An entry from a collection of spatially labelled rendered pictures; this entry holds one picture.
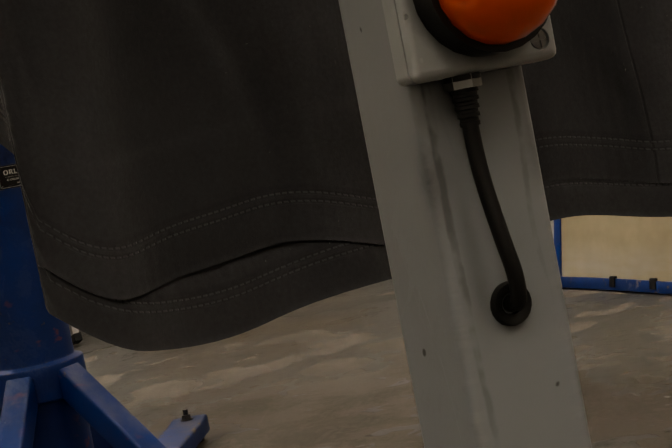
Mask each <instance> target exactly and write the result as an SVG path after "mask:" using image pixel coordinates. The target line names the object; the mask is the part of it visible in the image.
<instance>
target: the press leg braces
mask: <svg viewBox="0 0 672 448"><path fill-rule="evenodd" d="M58 377H59V382H60V386H61V390H62V394H63V399H64V400H65V401H66V402H67V403H68V404H69V405H70V406H71V407H72V408H74V409H75V410H76V411H77V412H78V413H79V414H80V415H81V416H82V417H83V418H84V419H85V420H86V421H87V422H88V423H89V425H90V430H91V434H92V439H93V444H94V448H166V447H165V446H164V445H163V444H162V443H161V442H160V441H159V440H158V439H157V438H156V437H155V436H154V435H153V434H152V433H151V432H150V431H149V430H148V429H147V428H146V427H145V426H144V425H143V424H142V423H141V422H140V421H139V420H137V419H136V418H135V417H134V416H133V415H132V414H131V413H130V412H129V411H128V410H127V409H126V408H125V407H124V406H123V405H122V404H121V403H120V402H119V401H118V400H117V399H116V398H115V397H114V396H113V395H112V394H111V393H110V392H108V391H107V390H106V389H105V388H104V387H103V386H102V385H101V384H100V383H99V382H98V381H97V380H96V379H95V378H94V377H93V376H92V375H91V374H90V373H89V372H88V371H87V370H86V369H84V368H83V367H82V366H81V365H80V364H79V363H78V362H77V363H74V364H72V365H69V366H67V367H64V368H62V369H60V370H59V372H58ZM37 411H38V401H37V396H36V391H35V386H34V381H33V379H32V378H31V377H24V378H18V379H13V380H8V381H6V385H5V392H4V398H3V405H2V410H0V448H33V442H34V434H35V426H36V419H37Z"/></svg>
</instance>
